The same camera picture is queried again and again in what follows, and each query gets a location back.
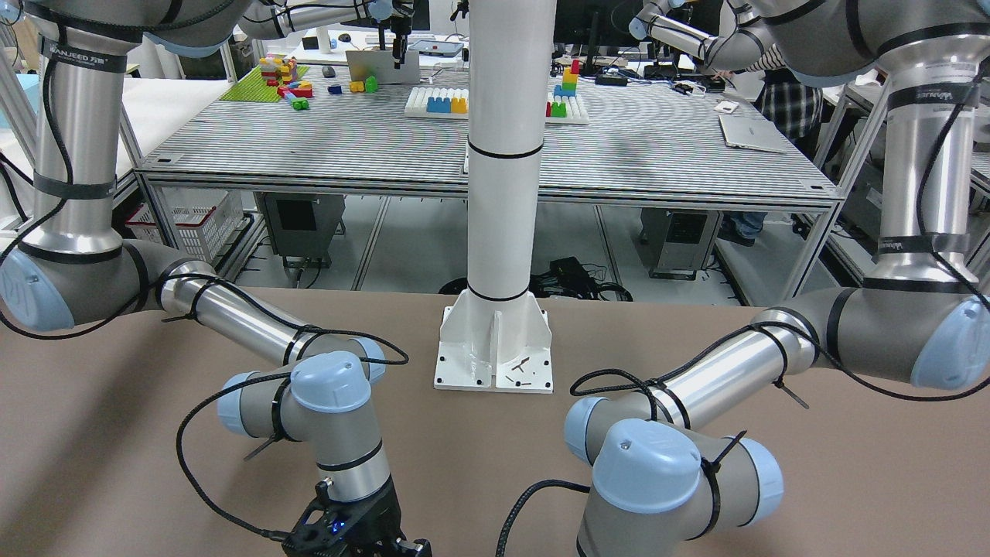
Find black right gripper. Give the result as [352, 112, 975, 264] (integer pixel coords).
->
[282, 478, 432, 556]

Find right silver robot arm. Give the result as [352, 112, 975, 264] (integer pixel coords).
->
[2, 1, 432, 556]

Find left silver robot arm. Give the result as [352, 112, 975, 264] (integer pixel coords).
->
[565, 1, 988, 556]

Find white plastic basket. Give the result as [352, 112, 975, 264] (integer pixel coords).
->
[162, 188, 244, 263]

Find white block tray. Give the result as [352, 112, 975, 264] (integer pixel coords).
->
[404, 85, 590, 126]

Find green lego baseplate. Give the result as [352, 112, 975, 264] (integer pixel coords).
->
[220, 67, 312, 103]

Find silver laptop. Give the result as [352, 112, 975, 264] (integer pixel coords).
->
[719, 114, 790, 154]

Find person in striped shirt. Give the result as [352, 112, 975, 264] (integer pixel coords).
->
[718, 43, 824, 247]

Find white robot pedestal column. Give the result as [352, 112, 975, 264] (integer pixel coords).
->
[434, 1, 556, 394]

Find black cable bundle on floor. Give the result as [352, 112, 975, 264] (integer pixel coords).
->
[441, 257, 631, 302]

